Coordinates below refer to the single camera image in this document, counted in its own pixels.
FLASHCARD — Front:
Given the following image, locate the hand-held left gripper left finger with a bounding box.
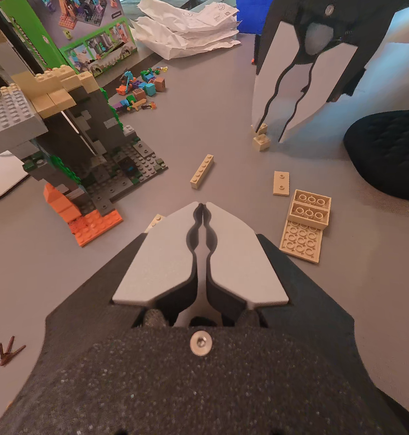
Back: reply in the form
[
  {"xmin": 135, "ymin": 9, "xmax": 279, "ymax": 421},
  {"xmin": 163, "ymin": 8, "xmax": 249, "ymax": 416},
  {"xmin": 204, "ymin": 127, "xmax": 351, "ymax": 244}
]
[{"xmin": 111, "ymin": 201, "xmax": 205, "ymax": 326}]

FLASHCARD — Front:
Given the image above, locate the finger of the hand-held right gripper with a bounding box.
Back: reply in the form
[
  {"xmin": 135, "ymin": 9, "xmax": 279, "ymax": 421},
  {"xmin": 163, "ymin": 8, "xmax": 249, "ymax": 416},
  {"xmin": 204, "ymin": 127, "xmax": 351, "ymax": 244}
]
[
  {"xmin": 278, "ymin": 41, "xmax": 359, "ymax": 144},
  {"xmin": 251, "ymin": 20, "xmax": 299, "ymax": 134}
]

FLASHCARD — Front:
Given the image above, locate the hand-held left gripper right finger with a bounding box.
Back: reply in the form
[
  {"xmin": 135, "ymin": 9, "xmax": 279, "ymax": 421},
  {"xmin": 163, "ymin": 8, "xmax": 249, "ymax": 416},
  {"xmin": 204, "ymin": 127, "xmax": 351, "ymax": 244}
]
[{"xmin": 204, "ymin": 202, "xmax": 290, "ymax": 324}]

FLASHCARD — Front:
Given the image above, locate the large tan brick plate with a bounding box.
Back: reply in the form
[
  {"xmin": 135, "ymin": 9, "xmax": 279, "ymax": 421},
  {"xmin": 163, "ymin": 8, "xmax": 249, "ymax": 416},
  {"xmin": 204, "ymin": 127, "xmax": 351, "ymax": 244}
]
[{"xmin": 279, "ymin": 220, "xmax": 325, "ymax": 264}]

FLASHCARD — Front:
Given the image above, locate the tan two-by-four brick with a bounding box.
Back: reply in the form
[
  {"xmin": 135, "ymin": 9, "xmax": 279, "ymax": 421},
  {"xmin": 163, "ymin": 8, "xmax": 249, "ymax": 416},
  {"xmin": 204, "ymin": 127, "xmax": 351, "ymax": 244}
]
[
  {"xmin": 294, "ymin": 189, "xmax": 332, "ymax": 208},
  {"xmin": 144, "ymin": 214, "xmax": 166, "ymax": 234},
  {"xmin": 288, "ymin": 202, "xmax": 329, "ymax": 231}
]

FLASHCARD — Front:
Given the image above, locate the long narrow tan brick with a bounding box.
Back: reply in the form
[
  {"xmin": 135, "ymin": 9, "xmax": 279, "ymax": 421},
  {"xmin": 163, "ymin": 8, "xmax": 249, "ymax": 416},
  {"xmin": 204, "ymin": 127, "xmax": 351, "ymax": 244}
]
[{"xmin": 190, "ymin": 154, "xmax": 214, "ymax": 189}]

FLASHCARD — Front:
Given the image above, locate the grey desk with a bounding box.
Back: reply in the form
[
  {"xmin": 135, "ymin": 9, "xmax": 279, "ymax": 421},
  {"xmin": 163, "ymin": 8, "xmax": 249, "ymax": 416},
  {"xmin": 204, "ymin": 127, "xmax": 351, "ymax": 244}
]
[{"xmin": 0, "ymin": 10, "xmax": 409, "ymax": 418}]

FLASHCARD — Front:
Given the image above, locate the blue plastic bin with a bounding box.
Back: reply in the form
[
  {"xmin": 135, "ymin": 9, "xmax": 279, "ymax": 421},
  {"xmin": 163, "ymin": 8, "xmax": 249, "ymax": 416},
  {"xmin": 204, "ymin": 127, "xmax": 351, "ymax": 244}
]
[{"xmin": 236, "ymin": 0, "xmax": 271, "ymax": 35}]

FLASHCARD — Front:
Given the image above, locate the pile of white paper bags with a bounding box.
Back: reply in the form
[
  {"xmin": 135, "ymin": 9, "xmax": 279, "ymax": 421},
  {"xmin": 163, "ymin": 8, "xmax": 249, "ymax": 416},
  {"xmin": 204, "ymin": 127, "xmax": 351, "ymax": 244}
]
[{"xmin": 129, "ymin": 0, "xmax": 242, "ymax": 60}]

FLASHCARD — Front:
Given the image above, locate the small tan two-stud plate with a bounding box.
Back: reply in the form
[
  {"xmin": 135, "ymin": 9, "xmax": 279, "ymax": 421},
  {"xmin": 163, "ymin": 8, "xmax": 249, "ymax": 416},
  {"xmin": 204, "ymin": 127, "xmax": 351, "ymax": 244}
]
[{"xmin": 273, "ymin": 171, "xmax": 290, "ymax": 196}]

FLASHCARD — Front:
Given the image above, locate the black quilted seat cushion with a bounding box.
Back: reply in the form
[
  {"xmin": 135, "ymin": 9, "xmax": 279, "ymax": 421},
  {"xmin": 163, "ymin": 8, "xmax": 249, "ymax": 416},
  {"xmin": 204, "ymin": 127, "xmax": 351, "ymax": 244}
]
[{"xmin": 343, "ymin": 109, "xmax": 409, "ymax": 202}]

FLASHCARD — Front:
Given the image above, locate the pile of colourful toy figures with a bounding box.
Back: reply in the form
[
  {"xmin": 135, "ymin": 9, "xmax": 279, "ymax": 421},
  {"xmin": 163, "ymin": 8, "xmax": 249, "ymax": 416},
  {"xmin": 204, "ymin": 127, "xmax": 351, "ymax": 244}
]
[{"xmin": 115, "ymin": 65, "xmax": 168, "ymax": 113}]

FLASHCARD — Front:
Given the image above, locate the grey green brick-built model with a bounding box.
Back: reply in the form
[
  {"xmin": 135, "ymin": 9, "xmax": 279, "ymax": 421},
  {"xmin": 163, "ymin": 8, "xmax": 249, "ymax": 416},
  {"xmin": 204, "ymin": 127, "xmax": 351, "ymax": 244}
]
[{"xmin": 0, "ymin": 64, "xmax": 168, "ymax": 247}]

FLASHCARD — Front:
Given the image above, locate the brown toy plant piece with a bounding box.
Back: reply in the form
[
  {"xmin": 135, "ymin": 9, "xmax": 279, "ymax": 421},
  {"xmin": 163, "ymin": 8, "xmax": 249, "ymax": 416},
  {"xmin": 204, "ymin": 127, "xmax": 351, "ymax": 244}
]
[{"xmin": 0, "ymin": 336, "xmax": 27, "ymax": 367}]

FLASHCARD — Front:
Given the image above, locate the white flat object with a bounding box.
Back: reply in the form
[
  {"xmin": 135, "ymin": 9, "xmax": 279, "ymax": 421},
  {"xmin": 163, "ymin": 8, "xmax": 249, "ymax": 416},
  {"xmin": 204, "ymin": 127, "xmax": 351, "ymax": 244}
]
[{"xmin": 0, "ymin": 151, "xmax": 30, "ymax": 204}]

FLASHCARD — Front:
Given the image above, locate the green toy set box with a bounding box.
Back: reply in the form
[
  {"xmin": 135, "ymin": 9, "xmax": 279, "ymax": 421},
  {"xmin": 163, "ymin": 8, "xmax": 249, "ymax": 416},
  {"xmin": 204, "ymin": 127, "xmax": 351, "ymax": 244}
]
[{"xmin": 0, "ymin": 0, "xmax": 139, "ymax": 78}]

